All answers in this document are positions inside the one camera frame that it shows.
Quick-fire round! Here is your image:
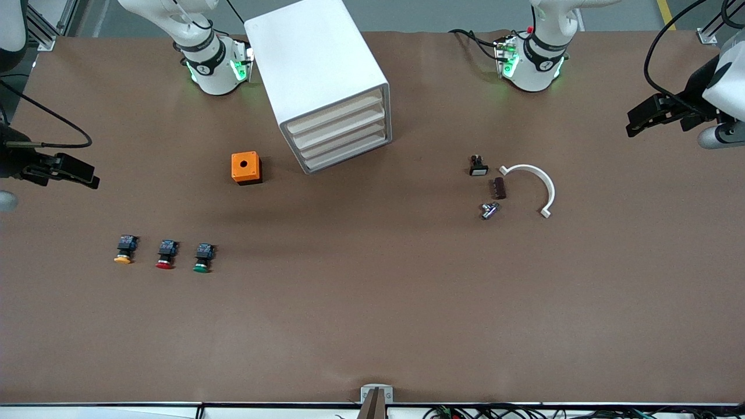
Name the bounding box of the yellow push button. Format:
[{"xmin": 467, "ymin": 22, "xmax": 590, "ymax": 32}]
[{"xmin": 113, "ymin": 235, "xmax": 139, "ymax": 265}]

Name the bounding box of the white plastic drawer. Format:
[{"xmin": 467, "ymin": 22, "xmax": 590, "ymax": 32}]
[
  {"xmin": 301, "ymin": 132, "xmax": 389, "ymax": 173},
  {"xmin": 295, "ymin": 118, "xmax": 388, "ymax": 161},
  {"xmin": 285, "ymin": 88, "xmax": 386, "ymax": 136},
  {"xmin": 290, "ymin": 103, "xmax": 387, "ymax": 150}
]

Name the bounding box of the red push button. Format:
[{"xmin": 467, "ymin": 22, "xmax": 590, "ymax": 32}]
[{"xmin": 155, "ymin": 239, "xmax": 179, "ymax": 270}]

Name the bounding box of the green push button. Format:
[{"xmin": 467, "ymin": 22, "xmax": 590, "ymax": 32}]
[{"xmin": 193, "ymin": 243, "xmax": 216, "ymax": 274}]

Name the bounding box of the white drawer cabinet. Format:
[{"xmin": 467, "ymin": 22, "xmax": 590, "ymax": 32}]
[{"xmin": 243, "ymin": 0, "xmax": 392, "ymax": 175}]

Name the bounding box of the orange box with hole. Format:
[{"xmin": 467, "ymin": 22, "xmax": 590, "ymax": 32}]
[{"xmin": 231, "ymin": 151, "xmax": 262, "ymax": 186}]

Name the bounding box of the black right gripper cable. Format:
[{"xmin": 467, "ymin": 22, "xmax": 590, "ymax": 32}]
[{"xmin": 0, "ymin": 79, "xmax": 93, "ymax": 148}]

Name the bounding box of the aluminium frame profile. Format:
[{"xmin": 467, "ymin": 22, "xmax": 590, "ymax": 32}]
[
  {"xmin": 697, "ymin": 0, "xmax": 745, "ymax": 45},
  {"xmin": 26, "ymin": 0, "xmax": 91, "ymax": 52}
]

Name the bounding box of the white curved plastic bracket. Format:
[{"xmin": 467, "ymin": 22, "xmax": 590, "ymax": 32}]
[{"xmin": 499, "ymin": 164, "xmax": 556, "ymax": 219}]

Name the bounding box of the black arm base cable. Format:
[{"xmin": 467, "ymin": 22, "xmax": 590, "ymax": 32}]
[{"xmin": 448, "ymin": 28, "xmax": 504, "ymax": 62}]

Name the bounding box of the black cable bundle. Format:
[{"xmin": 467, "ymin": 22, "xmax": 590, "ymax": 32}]
[{"xmin": 422, "ymin": 403, "xmax": 745, "ymax": 419}]

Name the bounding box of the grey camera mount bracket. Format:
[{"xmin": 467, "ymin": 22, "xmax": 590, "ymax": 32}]
[{"xmin": 356, "ymin": 384, "xmax": 394, "ymax": 419}]

